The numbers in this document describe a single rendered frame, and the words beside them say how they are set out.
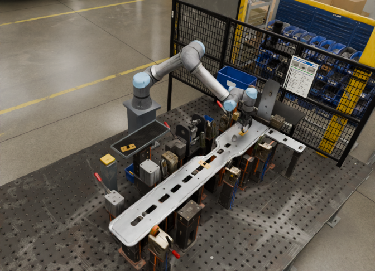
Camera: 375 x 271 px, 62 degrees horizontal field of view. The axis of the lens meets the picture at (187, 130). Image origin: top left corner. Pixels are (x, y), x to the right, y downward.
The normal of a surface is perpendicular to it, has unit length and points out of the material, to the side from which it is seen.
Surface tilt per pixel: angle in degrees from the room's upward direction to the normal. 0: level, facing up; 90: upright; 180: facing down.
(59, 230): 0
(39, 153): 0
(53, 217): 0
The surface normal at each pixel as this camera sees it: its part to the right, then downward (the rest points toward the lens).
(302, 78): -0.65, 0.44
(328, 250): 0.08, -0.77
